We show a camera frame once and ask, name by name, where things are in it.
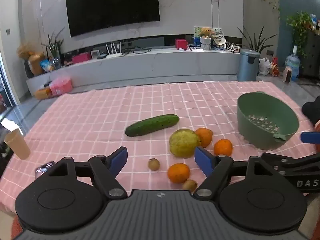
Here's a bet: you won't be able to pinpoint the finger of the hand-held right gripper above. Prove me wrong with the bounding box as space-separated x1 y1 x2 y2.
301 132 320 144

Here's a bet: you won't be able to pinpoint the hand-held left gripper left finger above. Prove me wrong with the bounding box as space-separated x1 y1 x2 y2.
47 146 128 198

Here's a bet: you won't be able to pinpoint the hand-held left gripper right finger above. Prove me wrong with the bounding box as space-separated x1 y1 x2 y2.
194 146 275 197

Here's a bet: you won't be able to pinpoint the orange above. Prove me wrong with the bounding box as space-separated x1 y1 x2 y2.
167 163 190 183
195 127 213 148
214 139 233 157

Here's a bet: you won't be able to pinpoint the small brown kiwi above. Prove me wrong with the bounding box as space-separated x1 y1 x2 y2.
182 179 198 192
147 158 160 171

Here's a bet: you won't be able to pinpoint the green cucumber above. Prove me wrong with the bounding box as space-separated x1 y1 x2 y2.
125 114 180 137

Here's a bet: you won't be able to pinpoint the green colander bowl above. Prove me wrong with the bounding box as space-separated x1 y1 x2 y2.
237 92 300 151

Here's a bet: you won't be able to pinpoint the dark rounded object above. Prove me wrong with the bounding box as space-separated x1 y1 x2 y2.
302 101 320 126

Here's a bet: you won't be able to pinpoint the pink checked tablecloth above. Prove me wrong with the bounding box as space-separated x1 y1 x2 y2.
0 81 320 213

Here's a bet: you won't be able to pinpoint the pink slipper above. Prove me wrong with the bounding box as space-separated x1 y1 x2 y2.
282 66 293 83

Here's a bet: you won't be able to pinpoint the small shiny packet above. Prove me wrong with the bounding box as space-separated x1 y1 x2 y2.
34 161 55 178

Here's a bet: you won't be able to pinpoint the blue water bottle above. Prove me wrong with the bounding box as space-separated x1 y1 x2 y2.
285 46 300 82

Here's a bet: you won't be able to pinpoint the red bag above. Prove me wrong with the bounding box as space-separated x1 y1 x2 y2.
271 57 280 77

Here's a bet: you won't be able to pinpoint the dark cabinet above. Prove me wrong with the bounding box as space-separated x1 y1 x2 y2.
300 27 320 79

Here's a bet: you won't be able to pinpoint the white plastic bag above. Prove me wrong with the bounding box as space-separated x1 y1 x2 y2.
259 57 272 76

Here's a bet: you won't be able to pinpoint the pink storage box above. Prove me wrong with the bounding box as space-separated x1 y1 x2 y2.
49 76 73 96

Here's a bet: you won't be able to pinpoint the blue-grey trash bin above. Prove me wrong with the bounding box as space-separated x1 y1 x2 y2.
237 49 260 82

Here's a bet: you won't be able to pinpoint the orange bag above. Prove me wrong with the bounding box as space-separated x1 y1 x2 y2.
34 86 53 99

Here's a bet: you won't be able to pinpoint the grey tv console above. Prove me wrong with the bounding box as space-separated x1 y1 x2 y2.
26 46 242 95

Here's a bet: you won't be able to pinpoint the beige plastic cup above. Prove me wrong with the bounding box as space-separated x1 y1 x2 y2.
4 128 31 160

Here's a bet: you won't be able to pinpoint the white router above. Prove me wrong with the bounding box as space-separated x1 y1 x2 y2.
105 42 123 58

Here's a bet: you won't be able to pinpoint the long-leaf potted plant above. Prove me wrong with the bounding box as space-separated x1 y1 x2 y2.
237 26 275 54

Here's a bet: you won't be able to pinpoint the bushy green plant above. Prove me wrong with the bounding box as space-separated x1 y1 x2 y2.
286 11 313 58

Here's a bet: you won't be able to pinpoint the black and white patterned box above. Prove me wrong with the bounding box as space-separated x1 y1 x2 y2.
226 42 242 53

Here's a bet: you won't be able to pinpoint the blue snack bag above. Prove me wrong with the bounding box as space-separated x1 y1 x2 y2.
40 59 54 73

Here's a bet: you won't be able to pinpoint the white hat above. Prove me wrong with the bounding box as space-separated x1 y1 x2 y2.
212 34 227 48

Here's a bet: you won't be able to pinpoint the teddy bear bouquet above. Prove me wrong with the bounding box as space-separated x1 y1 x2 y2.
199 27 213 51

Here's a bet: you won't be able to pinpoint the orange vase with dried flowers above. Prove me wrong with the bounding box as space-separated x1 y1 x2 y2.
17 42 45 77

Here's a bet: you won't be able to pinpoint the green plant in vase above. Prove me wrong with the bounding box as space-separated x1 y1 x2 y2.
41 27 65 68

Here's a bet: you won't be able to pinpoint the black television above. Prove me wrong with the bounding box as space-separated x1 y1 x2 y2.
65 0 160 38

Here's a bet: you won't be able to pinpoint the black cables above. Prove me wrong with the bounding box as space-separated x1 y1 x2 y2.
122 45 153 55

